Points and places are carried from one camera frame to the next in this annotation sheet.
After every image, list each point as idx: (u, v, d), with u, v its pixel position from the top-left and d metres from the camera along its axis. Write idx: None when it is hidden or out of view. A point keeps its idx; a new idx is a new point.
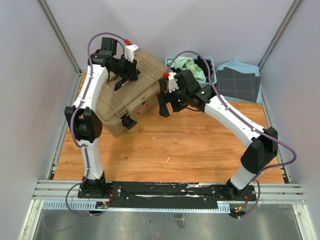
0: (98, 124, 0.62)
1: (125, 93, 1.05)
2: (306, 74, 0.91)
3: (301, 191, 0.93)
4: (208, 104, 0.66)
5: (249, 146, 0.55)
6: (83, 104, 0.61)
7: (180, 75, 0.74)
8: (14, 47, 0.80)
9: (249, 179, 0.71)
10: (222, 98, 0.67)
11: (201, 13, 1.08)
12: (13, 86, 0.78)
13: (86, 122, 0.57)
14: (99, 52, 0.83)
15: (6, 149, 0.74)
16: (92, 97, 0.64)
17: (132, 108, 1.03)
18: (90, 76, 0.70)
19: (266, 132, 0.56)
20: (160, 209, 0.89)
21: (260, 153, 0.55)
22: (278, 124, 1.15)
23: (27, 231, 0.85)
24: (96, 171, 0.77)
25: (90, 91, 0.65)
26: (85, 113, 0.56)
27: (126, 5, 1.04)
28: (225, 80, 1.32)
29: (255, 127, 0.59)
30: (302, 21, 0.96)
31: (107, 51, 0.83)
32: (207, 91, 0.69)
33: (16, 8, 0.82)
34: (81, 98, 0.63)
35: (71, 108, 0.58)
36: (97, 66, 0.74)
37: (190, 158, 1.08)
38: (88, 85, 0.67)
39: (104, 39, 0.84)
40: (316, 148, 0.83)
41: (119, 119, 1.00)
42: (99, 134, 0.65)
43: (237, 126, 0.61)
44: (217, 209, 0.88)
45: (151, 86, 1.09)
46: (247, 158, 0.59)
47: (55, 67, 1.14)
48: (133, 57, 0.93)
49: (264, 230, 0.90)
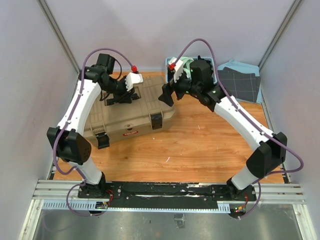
0: (85, 147, 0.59)
1: (114, 113, 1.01)
2: (306, 74, 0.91)
3: (301, 191, 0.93)
4: (218, 103, 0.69)
5: (257, 149, 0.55)
6: (69, 125, 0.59)
7: (197, 69, 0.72)
8: (15, 47, 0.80)
9: (252, 181, 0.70)
10: (233, 99, 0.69)
11: (201, 13, 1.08)
12: (12, 86, 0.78)
13: (71, 145, 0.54)
14: (94, 67, 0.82)
15: (6, 150, 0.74)
16: (79, 117, 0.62)
17: (110, 130, 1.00)
18: (79, 93, 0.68)
19: (275, 136, 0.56)
20: (160, 209, 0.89)
21: (266, 157, 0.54)
22: (279, 124, 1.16)
23: (27, 231, 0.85)
24: (94, 180, 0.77)
25: (78, 110, 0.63)
26: (70, 136, 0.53)
27: (126, 5, 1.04)
28: (225, 80, 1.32)
29: (264, 131, 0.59)
30: (302, 21, 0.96)
31: (102, 67, 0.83)
32: (218, 90, 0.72)
33: (16, 8, 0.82)
34: (67, 118, 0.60)
35: (54, 130, 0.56)
36: (88, 82, 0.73)
37: (189, 158, 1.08)
38: (76, 103, 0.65)
39: (101, 55, 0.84)
40: (317, 148, 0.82)
41: (93, 135, 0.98)
42: (87, 157, 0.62)
43: (246, 129, 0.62)
44: (217, 209, 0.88)
45: (142, 117, 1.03)
46: (253, 161, 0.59)
47: (54, 67, 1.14)
48: (131, 87, 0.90)
49: (264, 230, 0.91)
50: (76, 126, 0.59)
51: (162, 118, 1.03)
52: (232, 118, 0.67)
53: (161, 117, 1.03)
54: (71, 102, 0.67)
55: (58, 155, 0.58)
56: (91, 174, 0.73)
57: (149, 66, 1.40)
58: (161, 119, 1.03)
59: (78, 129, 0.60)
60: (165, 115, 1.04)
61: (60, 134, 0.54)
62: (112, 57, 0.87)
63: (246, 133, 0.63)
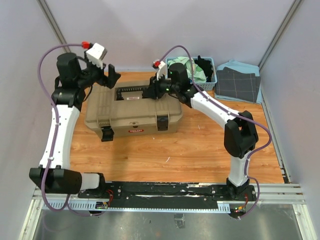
0: (74, 177, 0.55)
1: (120, 109, 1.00)
2: (306, 74, 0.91)
3: (301, 191, 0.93)
4: (193, 97, 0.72)
5: (226, 127, 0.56)
6: (52, 163, 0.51)
7: (175, 71, 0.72)
8: (14, 47, 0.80)
9: (242, 172, 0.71)
10: (205, 92, 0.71)
11: (201, 13, 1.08)
12: (12, 86, 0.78)
13: (61, 182, 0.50)
14: (61, 81, 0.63)
15: (6, 150, 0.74)
16: (63, 150, 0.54)
17: (115, 125, 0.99)
18: (56, 122, 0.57)
19: (241, 114, 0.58)
20: (160, 209, 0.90)
21: (236, 133, 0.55)
22: (279, 124, 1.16)
23: (27, 231, 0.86)
24: (94, 185, 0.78)
25: (59, 142, 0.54)
26: (59, 174, 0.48)
27: (126, 5, 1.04)
28: (225, 80, 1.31)
29: (230, 111, 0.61)
30: (301, 21, 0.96)
31: (70, 79, 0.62)
32: (193, 89, 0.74)
33: (16, 8, 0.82)
34: (49, 154, 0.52)
35: (38, 170, 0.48)
36: (62, 107, 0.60)
37: (190, 158, 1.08)
38: (54, 136, 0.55)
39: (60, 64, 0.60)
40: (317, 148, 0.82)
41: (99, 127, 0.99)
42: (78, 186, 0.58)
43: (216, 112, 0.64)
44: (217, 209, 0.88)
45: (148, 117, 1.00)
46: (228, 142, 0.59)
47: (54, 67, 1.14)
48: (101, 62, 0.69)
49: (264, 230, 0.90)
50: (61, 162, 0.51)
51: (168, 121, 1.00)
52: (205, 109, 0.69)
53: (167, 120, 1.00)
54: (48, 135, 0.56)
55: (49, 191, 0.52)
56: (88, 185, 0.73)
57: (148, 66, 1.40)
58: (166, 121, 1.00)
59: (64, 164, 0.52)
60: (171, 118, 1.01)
61: (46, 173, 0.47)
62: (72, 56, 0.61)
63: (217, 118, 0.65)
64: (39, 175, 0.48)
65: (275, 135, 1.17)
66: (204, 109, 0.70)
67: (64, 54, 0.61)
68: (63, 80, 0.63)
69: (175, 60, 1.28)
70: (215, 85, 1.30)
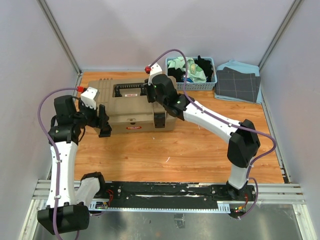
0: (83, 213, 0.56)
1: (118, 105, 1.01)
2: (306, 74, 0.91)
3: (301, 191, 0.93)
4: (185, 111, 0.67)
5: (229, 141, 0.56)
6: (59, 201, 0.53)
7: (160, 84, 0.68)
8: (14, 48, 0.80)
9: (244, 175, 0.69)
10: (197, 103, 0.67)
11: (201, 13, 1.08)
12: (12, 86, 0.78)
13: (69, 218, 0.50)
14: (58, 121, 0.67)
15: (6, 150, 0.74)
16: (68, 185, 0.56)
17: (113, 121, 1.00)
18: (57, 160, 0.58)
19: (242, 125, 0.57)
20: (160, 209, 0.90)
21: (241, 144, 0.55)
22: (278, 125, 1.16)
23: (27, 231, 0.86)
24: (96, 188, 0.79)
25: (63, 178, 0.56)
26: (66, 210, 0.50)
27: (126, 5, 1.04)
28: (225, 80, 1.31)
29: (230, 122, 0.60)
30: (301, 21, 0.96)
31: (66, 117, 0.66)
32: (183, 99, 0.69)
33: (16, 9, 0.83)
34: (55, 193, 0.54)
35: (46, 210, 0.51)
36: (61, 143, 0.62)
37: (190, 158, 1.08)
38: (57, 175, 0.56)
39: (57, 105, 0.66)
40: (317, 149, 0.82)
41: None
42: (87, 220, 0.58)
43: (215, 125, 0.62)
44: (217, 209, 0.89)
45: (145, 114, 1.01)
46: (231, 154, 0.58)
47: (54, 67, 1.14)
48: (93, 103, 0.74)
49: (264, 230, 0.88)
50: (68, 199, 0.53)
51: (165, 118, 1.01)
52: (202, 121, 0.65)
53: (164, 117, 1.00)
54: (52, 174, 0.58)
55: (60, 232, 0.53)
56: (92, 193, 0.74)
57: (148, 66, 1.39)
58: (164, 118, 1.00)
59: (71, 200, 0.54)
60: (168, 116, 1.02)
61: (55, 212, 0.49)
62: (68, 96, 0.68)
63: (216, 130, 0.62)
64: (48, 216, 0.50)
65: (275, 135, 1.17)
66: (200, 121, 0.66)
67: (59, 98, 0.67)
68: (59, 118, 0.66)
69: (175, 60, 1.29)
70: (215, 85, 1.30)
